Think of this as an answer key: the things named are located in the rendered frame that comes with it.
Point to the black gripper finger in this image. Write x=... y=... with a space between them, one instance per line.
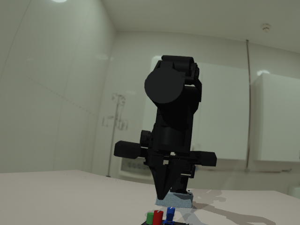
x=158 y=172
x=172 y=174

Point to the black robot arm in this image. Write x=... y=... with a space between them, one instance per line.
x=165 y=86

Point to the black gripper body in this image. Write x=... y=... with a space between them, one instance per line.
x=169 y=136

